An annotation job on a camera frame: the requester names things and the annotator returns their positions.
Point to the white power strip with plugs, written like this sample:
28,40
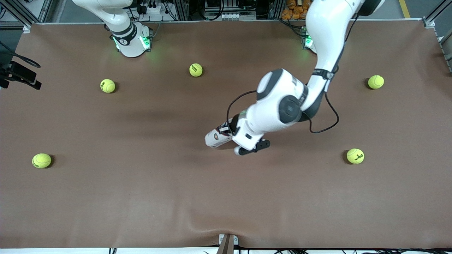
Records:
155,10

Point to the yellow-green tennis ball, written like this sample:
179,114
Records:
375,82
107,85
355,156
41,160
196,70

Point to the orange bread roll pile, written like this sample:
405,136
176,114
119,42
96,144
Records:
295,10

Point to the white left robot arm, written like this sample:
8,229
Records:
328,35

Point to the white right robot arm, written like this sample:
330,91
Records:
129,40

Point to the white terminal strip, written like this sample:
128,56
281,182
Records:
236,16

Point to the brown camera mount post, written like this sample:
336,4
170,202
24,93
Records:
226,247

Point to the silver aluminium frame profile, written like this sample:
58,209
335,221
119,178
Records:
432,16
182,10
17,14
277,8

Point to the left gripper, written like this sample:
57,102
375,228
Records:
229,129

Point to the brown table mat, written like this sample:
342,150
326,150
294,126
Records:
247,197

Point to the white blue tennis ball can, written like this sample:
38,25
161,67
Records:
215,138

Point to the silver metal bracket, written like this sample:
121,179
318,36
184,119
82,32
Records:
221,240

